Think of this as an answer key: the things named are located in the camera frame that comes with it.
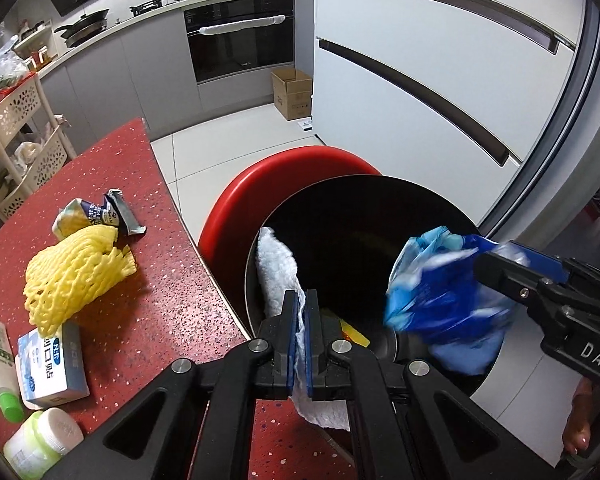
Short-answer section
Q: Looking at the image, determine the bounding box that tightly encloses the blue plastic bag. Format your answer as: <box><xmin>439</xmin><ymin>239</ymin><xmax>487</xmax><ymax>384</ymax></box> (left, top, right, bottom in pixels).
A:
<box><xmin>384</xmin><ymin>226</ymin><xmax>530</xmax><ymax>376</ymax></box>

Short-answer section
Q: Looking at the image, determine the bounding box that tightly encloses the white paper towel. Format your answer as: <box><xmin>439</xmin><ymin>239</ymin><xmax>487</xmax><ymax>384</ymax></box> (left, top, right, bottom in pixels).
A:
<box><xmin>255</xmin><ymin>226</ymin><xmax>352</xmax><ymax>432</ymax></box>

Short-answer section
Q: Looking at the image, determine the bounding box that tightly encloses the yellow juice bottle green cap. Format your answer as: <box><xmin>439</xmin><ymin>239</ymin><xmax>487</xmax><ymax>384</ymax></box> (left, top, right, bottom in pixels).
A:
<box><xmin>0</xmin><ymin>321</ymin><xmax>24</xmax><ymax>424</ymax></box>

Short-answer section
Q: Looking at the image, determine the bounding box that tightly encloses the black trash bin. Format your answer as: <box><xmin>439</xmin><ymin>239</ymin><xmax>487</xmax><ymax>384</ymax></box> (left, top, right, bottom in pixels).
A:
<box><xmin>263</xmin><ymin>174</ymin><xmax>478</xmax><ymax>363</ymax></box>

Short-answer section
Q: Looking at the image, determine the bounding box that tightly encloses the person's hand on handle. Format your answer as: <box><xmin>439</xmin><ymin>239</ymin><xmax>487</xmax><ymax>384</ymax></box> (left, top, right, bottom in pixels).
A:
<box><xmin>562</xmin><ymin>377</ymin><xmax>594</xmax><ymax>455</ymax></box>

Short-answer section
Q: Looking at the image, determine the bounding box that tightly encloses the red round stool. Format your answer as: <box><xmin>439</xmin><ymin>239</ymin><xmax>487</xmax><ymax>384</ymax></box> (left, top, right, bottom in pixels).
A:
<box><xmin>197</xmin><ymin>144</ymin><xmax>382</xmax><ymax>291</ymax></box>

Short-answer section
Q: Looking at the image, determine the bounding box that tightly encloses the white refrigerator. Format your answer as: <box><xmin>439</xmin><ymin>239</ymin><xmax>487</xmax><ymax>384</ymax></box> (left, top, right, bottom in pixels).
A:
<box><xmin>312</xmin><ymin>0</ymin><xmax>600</xmax><ymax>232</ymax></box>

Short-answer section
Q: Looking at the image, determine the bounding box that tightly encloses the blue white paper box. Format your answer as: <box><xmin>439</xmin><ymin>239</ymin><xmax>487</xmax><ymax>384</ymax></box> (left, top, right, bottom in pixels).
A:
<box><xmin>15</xmin><ymin>321</ymin><xmax>90</xmax><ymax>411</ymax></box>

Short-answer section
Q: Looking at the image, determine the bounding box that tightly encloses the yellow foam fruit net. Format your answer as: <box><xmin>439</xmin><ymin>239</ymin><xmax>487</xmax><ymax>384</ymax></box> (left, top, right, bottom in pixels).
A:
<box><xmin>23</xmin><ymin>226</ymin><xmax>137</xmax><ymax>338</ymax></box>

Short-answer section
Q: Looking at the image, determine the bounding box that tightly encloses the white green cylindrical jar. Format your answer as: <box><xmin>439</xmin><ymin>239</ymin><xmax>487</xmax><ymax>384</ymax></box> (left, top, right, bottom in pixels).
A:
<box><xmin>3</xmin><ymin>408</ymin><xmax>84</xmax><ymax>479</ymax></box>

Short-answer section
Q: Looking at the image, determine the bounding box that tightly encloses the cardboard box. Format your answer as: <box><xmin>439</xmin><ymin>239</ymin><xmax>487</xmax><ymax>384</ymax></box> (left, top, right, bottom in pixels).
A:
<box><xmin>271</xmin><ymin>67</ymin><xmax>313</xmax><ymax>120</ymax></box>

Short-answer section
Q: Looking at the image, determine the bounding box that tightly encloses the beige plastic storage rack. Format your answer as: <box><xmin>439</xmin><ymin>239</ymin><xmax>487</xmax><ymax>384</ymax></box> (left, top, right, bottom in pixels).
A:
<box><xmin>0</xmin><ymin>75</ymin><xmax>76</xmax><ymax>221</ymax></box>

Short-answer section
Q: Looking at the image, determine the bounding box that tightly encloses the black built-in oven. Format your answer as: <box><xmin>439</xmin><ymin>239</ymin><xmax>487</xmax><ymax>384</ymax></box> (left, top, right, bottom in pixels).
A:
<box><xmin>184</xmin><ymin>0</ymin><xmax>294</xmax><ymax>82</ymax></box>

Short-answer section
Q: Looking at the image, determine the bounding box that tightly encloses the black wok on stove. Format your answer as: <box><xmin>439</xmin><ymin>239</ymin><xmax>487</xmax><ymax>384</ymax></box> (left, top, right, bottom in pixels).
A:
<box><xmin>54</xmin><ymin>9</ymin><xmax>109</xmax><ymax>48</ymax></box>

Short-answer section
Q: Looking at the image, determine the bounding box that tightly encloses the clear plastic bag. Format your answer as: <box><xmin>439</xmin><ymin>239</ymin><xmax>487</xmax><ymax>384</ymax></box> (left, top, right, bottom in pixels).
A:
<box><xmin>0</xmin><ymin>35</ymin><xmax>30</xmax><ymax>91</ymax></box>

